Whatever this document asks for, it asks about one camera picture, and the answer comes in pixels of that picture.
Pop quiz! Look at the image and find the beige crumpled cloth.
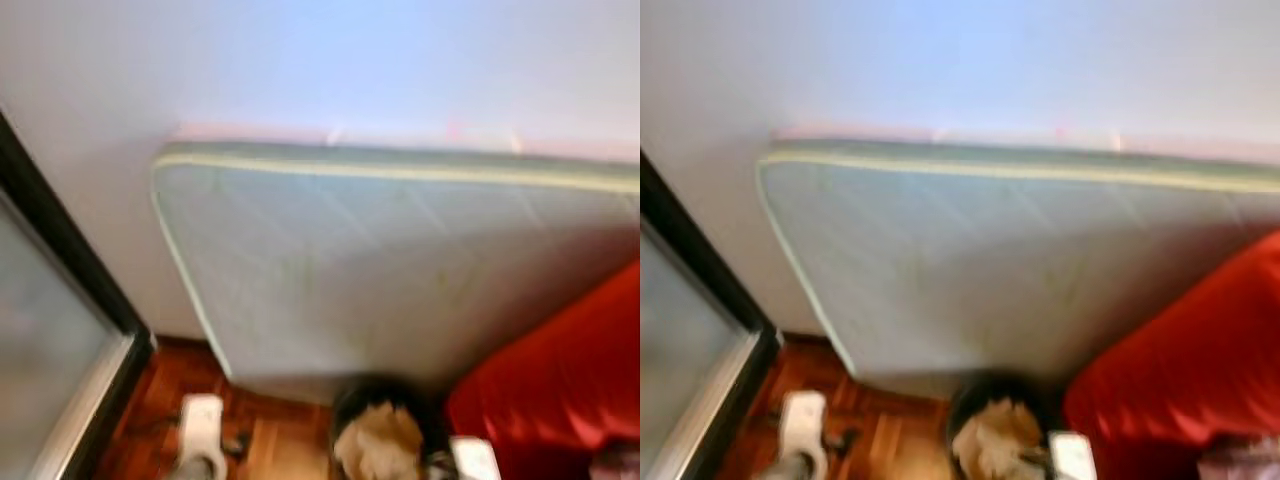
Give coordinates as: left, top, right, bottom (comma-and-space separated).
950, 400, 1036, 480
335, 405, 426, 480

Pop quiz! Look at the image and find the black round basket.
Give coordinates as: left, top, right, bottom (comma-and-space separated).
330, 375, 451, 480
945, 370, 1066, 480

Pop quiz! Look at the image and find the frosted glass sliding door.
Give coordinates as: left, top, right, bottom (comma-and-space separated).
0, 190, 136, 480
640, 225, 761, 480

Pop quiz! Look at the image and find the green white quilted mattress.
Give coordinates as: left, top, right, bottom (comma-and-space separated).
150, 140, 641, 403
755, 138, 1280, 401

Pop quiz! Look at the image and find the red sofa cover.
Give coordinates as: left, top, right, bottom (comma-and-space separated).
445, 260, 641, 480
1063, 230, 1280, 480

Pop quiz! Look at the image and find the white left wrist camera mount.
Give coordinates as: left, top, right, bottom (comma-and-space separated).
780, 390, 829, 466
175, 393, 229, 471

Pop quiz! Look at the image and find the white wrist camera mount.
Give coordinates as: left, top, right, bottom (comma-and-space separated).
450, 436, 503, 480
175, 393, 229, 471
1050, 432, 1099, 480
780, 390, 829, 466

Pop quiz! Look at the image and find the black door frame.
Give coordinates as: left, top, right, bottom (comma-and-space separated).
640, 150, 783, 480
0, 110, 156, 480

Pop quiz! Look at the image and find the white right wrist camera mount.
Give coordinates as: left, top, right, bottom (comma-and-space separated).
1050, 432, 1099, 480
450, 436, 503, 480

